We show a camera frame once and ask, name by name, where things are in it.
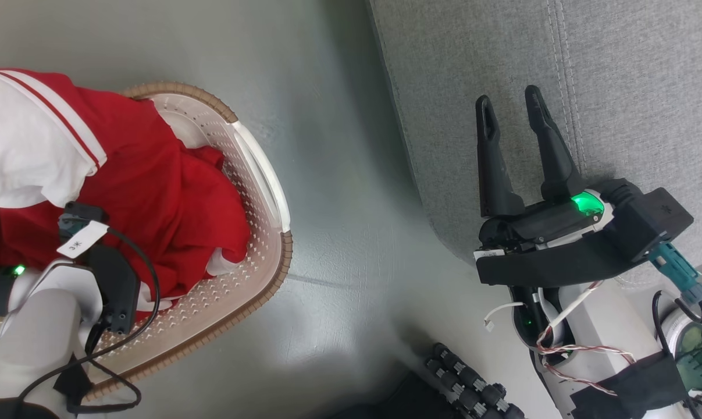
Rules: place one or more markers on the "grey fabric sofa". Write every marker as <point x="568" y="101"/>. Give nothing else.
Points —
<point x="618" y="87"/>

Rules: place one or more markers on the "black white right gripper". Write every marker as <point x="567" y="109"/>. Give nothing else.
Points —
<point x="545" y="224"/>

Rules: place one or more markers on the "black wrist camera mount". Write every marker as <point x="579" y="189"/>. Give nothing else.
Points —
<point x="560" y="265"/>
<point x="115" y="285"/>

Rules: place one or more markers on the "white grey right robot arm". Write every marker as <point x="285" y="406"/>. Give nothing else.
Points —
<point x="606" y="326"/>

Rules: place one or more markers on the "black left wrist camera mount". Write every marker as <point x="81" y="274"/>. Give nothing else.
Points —
<point x="115" y="285"/>

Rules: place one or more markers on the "black ribbed roller wheel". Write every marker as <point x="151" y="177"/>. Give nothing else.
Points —
<point x="473" y="384"/>

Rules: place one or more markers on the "teal left camera connector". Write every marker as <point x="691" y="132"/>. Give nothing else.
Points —
<point x="71" y="224"/>

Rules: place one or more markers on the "teal camera connector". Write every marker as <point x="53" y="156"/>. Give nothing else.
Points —
<point x="673" y="267"/>
<point x="71" y="224"/>

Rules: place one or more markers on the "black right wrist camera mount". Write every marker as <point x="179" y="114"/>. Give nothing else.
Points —
<point x="560" y="265"/>

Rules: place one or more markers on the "teal right camera connector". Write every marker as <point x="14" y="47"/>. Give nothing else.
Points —
<point x="673" y="267"/>

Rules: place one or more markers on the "red and white garment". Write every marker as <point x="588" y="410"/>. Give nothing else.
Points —
<point x="147" y="186"/>

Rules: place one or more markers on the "white basket with woven rim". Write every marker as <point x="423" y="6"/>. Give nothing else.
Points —
<point x="257" y="192"/>

